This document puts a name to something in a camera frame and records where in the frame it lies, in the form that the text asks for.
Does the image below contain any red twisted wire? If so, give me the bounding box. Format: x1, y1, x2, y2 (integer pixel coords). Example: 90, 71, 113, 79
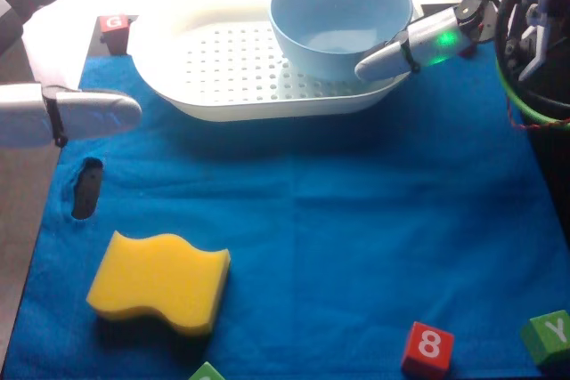
507, 85, 570, 132

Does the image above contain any blue cloth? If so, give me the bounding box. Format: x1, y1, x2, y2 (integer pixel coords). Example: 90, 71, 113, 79
0, 39, 570, 380

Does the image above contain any red block numeral 8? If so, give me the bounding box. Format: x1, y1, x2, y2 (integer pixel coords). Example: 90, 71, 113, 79
400, 320, 456, 379

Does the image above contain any green block letter Y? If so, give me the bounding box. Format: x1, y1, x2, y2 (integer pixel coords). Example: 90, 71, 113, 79
520, 309, 570, 368

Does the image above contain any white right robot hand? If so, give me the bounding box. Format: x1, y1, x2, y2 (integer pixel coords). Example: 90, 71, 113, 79
297, 0, 509, 84

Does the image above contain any green cable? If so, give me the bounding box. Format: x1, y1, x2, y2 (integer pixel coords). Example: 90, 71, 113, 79
496, 0, 570, 125

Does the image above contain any light blue bowl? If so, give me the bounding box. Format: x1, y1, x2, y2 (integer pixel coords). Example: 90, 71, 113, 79
269, 0, 414, 83

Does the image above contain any yellow sponge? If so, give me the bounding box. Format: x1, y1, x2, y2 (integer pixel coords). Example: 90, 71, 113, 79
85, 230, 232, 339

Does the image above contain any red block letter G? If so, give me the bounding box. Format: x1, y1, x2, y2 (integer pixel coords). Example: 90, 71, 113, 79
98, 13, 133, 57

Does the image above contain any green block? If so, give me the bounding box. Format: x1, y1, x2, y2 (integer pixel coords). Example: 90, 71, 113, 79
187, 360, 228, 380

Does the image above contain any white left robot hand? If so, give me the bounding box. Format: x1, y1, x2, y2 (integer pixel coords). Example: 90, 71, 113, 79
0, 0, 143, 149

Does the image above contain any white perforated drain tray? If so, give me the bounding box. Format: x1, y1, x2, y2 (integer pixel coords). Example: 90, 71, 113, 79
126, 4, 422, 123

